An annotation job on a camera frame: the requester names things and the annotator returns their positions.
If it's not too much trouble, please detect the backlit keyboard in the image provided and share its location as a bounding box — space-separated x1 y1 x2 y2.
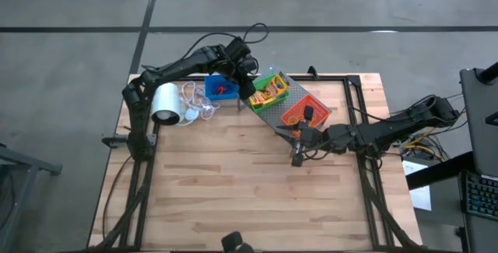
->
461 170 498 221

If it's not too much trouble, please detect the white paper sheet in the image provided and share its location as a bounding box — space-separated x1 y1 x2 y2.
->
402 159 433 212

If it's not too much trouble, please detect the white cylindrical desk lamp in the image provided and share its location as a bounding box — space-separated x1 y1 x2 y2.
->
150 82 187 126

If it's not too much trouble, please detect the grey metal cart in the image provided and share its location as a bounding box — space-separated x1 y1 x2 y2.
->
0 143 63 253

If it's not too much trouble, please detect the orange plastic basket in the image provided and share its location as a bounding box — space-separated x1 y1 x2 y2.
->
279 93 332 130

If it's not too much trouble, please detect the green plastic basket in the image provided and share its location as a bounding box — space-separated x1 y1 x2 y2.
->
248 72 291 114

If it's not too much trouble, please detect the blue plastic basket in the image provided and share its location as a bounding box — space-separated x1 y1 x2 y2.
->
204 74 240 101

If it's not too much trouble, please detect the black aluminium table frame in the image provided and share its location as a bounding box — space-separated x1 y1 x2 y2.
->
87 72 423 252

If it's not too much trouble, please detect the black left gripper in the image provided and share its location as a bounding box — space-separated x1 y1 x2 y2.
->
217 37 260 83

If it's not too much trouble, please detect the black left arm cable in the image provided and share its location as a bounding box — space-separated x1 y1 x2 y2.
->
181 22 269 61

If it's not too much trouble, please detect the black desk bar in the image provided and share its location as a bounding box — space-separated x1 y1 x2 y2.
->
406 150 475 191

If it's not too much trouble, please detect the grey perforated metal riser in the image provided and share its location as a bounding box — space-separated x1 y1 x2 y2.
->
237 65 332 156

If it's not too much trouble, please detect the yellow cable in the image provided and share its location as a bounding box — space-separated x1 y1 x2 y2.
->
402 128 440 156

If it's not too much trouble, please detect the black handheld device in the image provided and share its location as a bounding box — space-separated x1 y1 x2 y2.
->
220 231 256 253

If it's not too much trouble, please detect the black stand pole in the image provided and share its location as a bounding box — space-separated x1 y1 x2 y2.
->
476 61 498 85

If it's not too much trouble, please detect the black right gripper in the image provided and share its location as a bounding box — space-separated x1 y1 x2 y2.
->
275 124 331 153

